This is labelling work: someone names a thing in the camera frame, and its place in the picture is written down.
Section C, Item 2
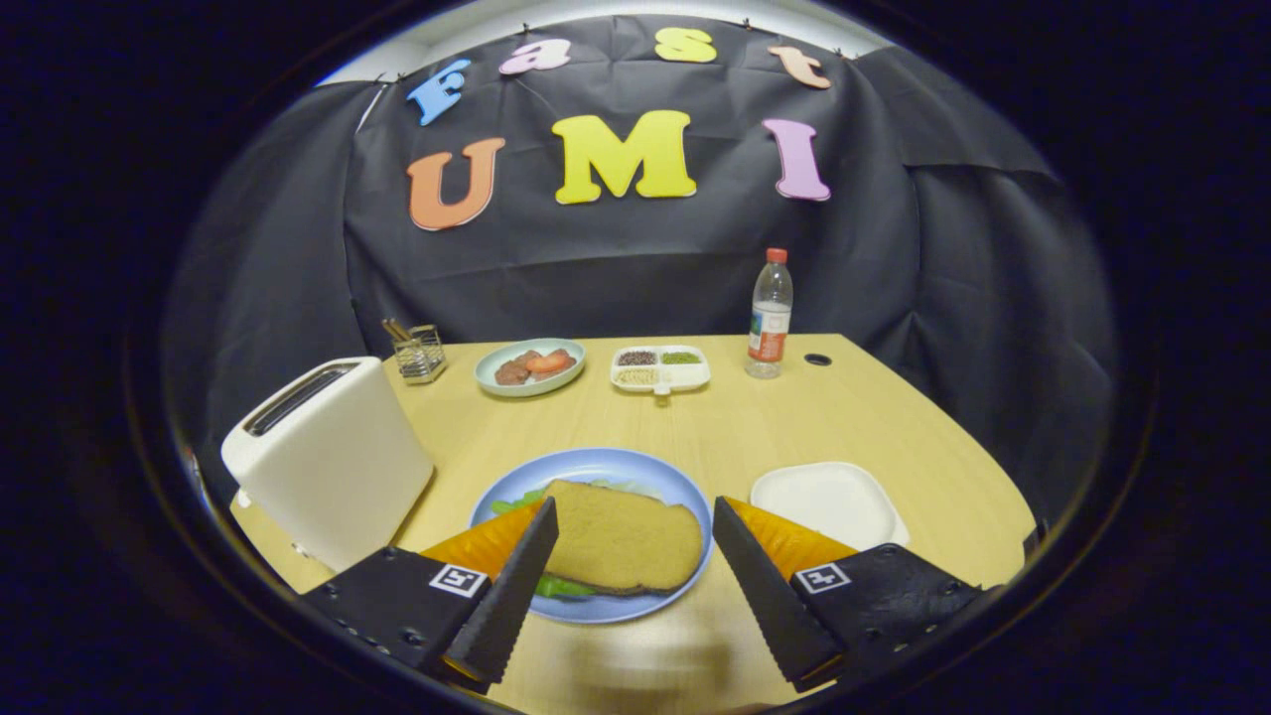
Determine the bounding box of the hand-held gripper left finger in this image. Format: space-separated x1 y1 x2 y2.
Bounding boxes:
298 497 560 686

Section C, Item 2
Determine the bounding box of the white toaster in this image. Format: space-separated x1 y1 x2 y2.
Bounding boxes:
220 356 436 574

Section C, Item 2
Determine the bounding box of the metal wire utensil holder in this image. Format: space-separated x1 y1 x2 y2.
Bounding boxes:
382 324 448 385

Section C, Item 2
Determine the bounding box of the black backdrop cloth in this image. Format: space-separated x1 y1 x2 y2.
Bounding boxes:
164 15 1118 557

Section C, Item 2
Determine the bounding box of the blue round plate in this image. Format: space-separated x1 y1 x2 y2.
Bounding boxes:
469 447 716 625

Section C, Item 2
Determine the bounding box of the clear water bottle red cap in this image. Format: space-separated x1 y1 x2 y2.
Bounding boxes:
745 247 794 380

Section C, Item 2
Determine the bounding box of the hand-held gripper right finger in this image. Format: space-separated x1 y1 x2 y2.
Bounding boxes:
712 495 994 694

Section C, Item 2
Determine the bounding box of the white divided condiment dish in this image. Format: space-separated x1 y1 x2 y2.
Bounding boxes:
610 345 712 396

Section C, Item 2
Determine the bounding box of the brown toast slice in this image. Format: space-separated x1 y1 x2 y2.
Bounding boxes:
541 480 704 597

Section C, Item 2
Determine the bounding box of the white square plate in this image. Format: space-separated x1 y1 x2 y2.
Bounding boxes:
750 461 910 552

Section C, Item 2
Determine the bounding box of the pale green round plate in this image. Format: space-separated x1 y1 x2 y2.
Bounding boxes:
474 338 587 398

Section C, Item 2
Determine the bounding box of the green lettuce leaf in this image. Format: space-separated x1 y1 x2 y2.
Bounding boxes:
490 479 664 601

